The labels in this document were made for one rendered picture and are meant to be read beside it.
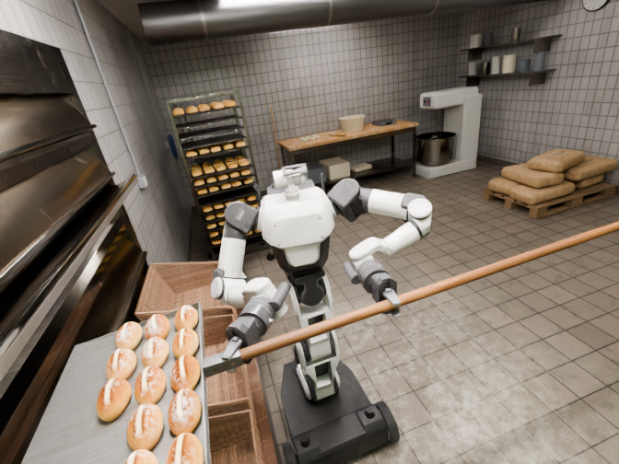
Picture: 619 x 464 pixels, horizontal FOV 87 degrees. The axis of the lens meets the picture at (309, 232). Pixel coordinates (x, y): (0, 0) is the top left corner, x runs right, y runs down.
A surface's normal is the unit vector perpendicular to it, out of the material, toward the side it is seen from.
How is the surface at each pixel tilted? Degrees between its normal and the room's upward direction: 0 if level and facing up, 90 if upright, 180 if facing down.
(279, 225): 91
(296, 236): 91
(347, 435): 0
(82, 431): 0
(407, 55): 90
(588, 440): 0
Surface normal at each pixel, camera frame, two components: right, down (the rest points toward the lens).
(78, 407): -0.13, -0.89
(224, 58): 0.30, 0.38
